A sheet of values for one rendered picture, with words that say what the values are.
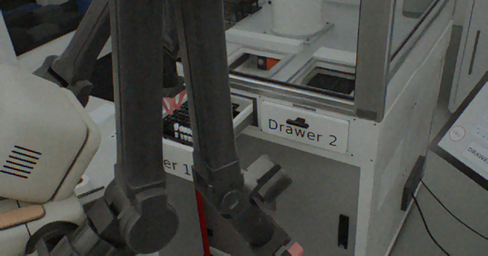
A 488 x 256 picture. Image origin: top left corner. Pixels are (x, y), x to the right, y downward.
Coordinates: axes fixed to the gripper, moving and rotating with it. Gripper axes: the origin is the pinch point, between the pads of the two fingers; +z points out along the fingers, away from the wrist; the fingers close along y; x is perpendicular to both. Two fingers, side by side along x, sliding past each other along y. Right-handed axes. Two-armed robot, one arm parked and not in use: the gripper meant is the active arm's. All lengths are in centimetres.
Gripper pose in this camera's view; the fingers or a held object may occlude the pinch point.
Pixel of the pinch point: (173, 110)
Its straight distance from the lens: 149.9
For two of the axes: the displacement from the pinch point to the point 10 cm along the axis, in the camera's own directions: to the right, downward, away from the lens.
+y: -5.2, 4.9, -7.0
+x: 8.6, 2.5, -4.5
